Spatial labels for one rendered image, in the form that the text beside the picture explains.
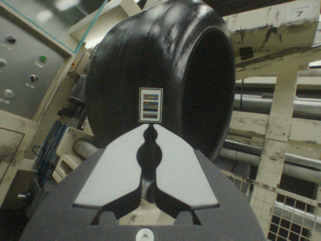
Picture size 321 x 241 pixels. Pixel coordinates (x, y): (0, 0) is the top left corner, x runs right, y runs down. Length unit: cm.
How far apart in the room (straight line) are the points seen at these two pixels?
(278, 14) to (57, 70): 105
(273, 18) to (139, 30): 71
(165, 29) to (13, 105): 72
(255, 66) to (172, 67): 69
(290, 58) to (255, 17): 25
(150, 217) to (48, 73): 76
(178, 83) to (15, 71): 72
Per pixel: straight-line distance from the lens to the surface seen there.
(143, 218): 33
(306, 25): 89
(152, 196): 31
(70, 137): 56
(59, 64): 90
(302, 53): 96
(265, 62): 93
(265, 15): 95
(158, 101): 26
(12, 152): 85
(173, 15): 35
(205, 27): 40
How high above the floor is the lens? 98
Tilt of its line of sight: 11 degrees up
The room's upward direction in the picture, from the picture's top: 21 degrees clockwise
